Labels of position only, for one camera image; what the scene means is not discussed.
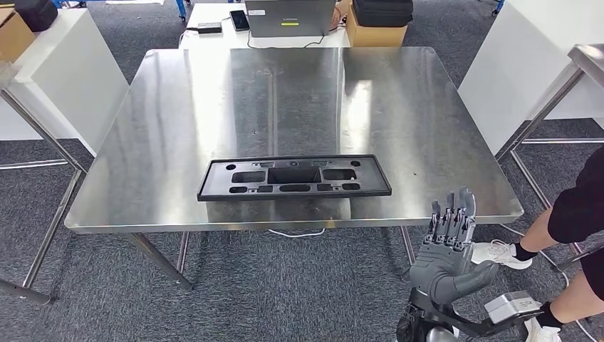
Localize person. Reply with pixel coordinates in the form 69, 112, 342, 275
330, 0, 351, 30
471, 146, 604, 342

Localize black smartphone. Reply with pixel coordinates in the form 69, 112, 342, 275
229, 9, 251, 33

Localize black pouch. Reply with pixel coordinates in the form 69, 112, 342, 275
14, 0, 59, 33

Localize black case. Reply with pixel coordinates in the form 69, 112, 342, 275
352, 0, 415, 29

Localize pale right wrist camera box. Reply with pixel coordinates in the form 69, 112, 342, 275
484, 290, 543, 326

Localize white panel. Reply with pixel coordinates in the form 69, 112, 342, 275
457, 0, 604, 157

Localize stainless steel workbench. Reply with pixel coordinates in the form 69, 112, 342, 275
64, 46, 525, 291

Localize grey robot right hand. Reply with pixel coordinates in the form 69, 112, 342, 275
408, 187, 500, 304

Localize black laptop cable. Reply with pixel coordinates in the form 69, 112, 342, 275
246, 28, 328, 50

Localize brown cardboard box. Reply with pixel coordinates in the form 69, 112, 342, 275
0, 6, 37, 63

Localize black plastic car trim part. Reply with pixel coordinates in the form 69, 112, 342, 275
197, 155, 392, 203

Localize white desk steel legs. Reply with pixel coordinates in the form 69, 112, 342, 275
0, 8, 130, 306

